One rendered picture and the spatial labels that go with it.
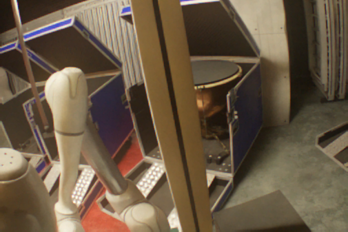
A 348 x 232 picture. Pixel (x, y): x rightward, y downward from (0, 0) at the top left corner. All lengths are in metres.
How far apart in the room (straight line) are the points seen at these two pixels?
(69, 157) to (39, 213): 0.46
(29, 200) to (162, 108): 0.21
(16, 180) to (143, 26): 0.24
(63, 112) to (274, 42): 2.68
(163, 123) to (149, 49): 0.10
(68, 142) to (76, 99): 0.13
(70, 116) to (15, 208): 0.45
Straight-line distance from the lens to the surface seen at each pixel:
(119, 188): 1.08
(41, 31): 2.86
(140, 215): 1.00
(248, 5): 2.99
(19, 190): 0.32
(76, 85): 0.72
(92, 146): 0.96
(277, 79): 3.20
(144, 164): 2.88
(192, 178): 0.40
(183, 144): 0.37
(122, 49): 4.26
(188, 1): 2.04
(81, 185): 2.81
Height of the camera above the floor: 1.69
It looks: 21 degrees down
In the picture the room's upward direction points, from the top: 10 degrees counter-clockwise
